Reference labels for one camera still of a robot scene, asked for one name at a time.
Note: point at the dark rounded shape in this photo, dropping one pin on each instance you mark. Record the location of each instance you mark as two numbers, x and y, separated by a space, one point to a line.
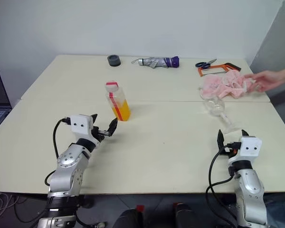
185 216
129 219

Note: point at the orange hacksaw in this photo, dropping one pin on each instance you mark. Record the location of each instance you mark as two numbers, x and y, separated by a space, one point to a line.
218 66

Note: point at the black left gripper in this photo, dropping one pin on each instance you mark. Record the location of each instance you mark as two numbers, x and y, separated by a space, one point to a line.
98 135

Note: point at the folded purple silver umbrella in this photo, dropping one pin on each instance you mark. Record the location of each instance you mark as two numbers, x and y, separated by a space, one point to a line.
156 61

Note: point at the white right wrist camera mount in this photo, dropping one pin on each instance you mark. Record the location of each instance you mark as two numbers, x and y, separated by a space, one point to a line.
250 147

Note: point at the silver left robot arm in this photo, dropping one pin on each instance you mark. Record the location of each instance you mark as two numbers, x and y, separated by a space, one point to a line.
69 164

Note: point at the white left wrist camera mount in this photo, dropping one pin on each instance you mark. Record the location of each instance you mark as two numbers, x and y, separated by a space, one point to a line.
79 126

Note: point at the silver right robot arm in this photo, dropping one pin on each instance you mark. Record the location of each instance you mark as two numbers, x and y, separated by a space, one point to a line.
251 187

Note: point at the person's bare hand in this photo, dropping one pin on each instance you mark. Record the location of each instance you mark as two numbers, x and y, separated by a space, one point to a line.
268 79

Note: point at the orange juice bottle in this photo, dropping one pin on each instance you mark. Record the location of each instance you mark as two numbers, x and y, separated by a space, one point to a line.
121 109

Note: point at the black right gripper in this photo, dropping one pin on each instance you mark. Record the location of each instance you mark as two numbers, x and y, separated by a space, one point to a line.
230 152

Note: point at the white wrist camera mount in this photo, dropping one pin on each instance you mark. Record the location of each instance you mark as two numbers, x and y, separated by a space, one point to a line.
250 147
79 126

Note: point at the dark grey round tape roll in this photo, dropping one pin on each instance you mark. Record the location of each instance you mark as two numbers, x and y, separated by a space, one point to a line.
114 61

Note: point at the pink crumpled cloth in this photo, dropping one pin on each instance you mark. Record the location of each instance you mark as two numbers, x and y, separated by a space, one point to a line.
218 86

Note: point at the clear wine glass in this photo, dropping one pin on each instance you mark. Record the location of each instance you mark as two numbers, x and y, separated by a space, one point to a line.
216 107

